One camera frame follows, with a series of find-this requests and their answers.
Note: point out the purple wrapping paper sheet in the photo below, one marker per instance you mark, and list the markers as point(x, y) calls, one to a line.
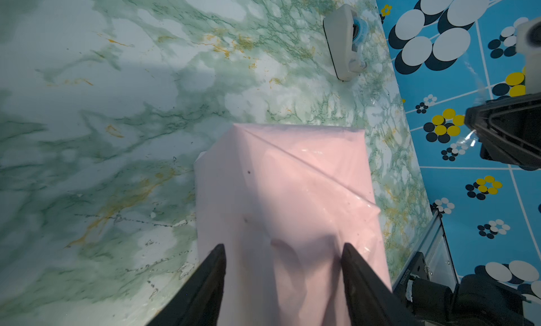
point(284, 200)

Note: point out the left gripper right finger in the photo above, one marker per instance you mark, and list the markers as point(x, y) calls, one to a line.
point(369, 301)

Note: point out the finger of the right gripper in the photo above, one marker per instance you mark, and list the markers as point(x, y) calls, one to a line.
point(508, 130)

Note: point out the white tape dispenser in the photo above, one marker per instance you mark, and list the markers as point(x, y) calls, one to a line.
point(345, 32)

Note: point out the aluminium front rail frame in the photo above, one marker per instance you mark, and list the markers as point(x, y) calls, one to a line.
point(431, 259)

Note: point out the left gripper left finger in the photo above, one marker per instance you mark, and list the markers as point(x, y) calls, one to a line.
point(199, 300)

